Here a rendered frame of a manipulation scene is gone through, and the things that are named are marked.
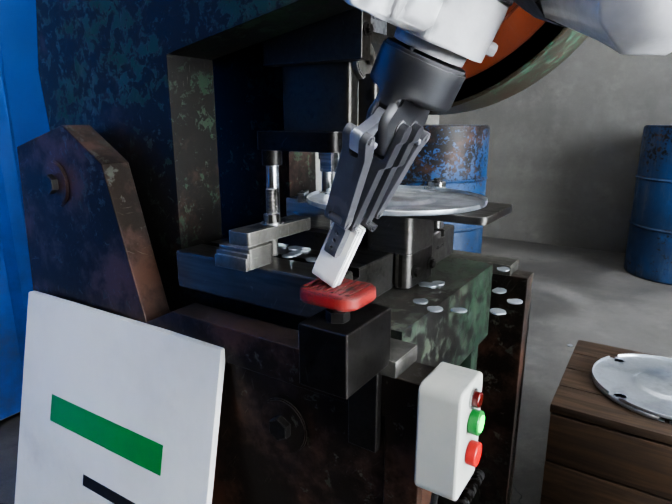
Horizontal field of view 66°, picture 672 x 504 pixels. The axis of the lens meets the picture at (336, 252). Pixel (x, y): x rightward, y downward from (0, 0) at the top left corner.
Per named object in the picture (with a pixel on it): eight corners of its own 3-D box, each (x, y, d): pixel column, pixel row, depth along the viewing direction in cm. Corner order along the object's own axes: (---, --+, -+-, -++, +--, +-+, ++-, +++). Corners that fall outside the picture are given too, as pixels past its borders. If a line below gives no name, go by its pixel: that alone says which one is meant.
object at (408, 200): (508, 196, 88) (509, 192, 88) (446, 224, 65) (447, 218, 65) (362, 185, 104) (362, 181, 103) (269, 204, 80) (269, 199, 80)
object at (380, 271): (453, 253, 105) (455, 224, 103) (330, 324, 68) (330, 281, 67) (330, 236, 121) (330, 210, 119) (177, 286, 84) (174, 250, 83)
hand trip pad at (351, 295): (380, 350, 56) (381, 283, 54) (351, 372, 51) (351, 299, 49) (326, 336, 59) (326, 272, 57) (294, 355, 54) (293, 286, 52)
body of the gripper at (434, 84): (447, 65, 38) (394, 176, 42) (482, 73, 45) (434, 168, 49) (367, 26, 41) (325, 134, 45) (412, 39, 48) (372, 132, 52)
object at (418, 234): (507, 283, 84) (514, 200, 81) (479, 308, 73) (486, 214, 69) (373, 261, 97) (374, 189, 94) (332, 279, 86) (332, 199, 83)
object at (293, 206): (375, 216, 96) (375, 191, 95) (330, 230, 83) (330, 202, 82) (334, 211, 100) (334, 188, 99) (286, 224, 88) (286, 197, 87)
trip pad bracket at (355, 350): (388, 450, 62) (393, 297, 58) (346, 498, 55) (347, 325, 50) (346, 434, 66) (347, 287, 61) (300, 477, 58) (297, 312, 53)
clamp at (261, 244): (316, 247, 84) (316, 184, 82) (246, 272, 71) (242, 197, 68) (288, 243, 88) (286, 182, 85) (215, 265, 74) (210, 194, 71)
